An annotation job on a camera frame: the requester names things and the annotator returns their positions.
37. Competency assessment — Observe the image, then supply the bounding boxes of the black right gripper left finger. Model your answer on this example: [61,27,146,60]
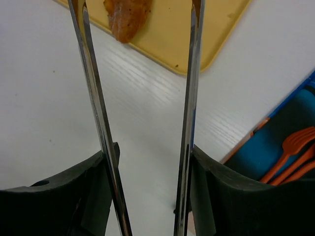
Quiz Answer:
[0,151,112,236]

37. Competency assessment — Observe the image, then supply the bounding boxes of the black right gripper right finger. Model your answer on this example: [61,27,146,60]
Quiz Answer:
[190,147,315,236]

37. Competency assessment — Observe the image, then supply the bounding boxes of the metal serving tongs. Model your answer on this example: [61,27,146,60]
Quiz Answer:
[68,0,205,236]

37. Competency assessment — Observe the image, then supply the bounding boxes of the small brown bread roll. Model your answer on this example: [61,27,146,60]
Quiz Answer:
[103,0,153,44]

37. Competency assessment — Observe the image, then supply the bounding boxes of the blue printed placemat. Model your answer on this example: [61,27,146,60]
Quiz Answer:
[225,73,315,180]

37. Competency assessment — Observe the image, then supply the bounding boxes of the orange plastic fork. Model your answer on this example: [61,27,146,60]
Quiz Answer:
[260,126,315,183]

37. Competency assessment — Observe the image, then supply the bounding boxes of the orange plastic spoon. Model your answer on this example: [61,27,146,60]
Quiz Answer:
[270,144,315,186]

